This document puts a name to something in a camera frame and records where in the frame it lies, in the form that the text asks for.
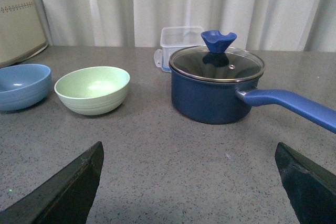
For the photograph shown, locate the glass lid blue knob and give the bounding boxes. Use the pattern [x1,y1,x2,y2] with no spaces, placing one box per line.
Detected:
[169,30,265,83]

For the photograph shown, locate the dark blue saucepan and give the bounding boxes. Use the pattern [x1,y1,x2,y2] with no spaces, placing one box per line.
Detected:
[171,70,335,132]

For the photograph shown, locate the clear plastic food container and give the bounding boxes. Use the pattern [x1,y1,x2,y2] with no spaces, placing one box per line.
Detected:
[153,26,205,72]

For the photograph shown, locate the cream toaster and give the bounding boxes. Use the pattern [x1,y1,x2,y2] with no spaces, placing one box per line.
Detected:
[1,0,48,68]

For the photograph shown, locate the light blue bowl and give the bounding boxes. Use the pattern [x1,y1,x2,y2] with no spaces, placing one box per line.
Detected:
[1,64,51,111]

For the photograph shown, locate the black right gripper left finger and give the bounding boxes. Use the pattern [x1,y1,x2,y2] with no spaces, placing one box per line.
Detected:
[1,141,104,223]

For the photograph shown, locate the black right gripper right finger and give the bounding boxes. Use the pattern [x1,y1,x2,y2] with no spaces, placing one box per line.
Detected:
[275,142,335,223]

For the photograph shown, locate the light green bowl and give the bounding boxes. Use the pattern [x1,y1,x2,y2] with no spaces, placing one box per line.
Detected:
[54,66,130,115]

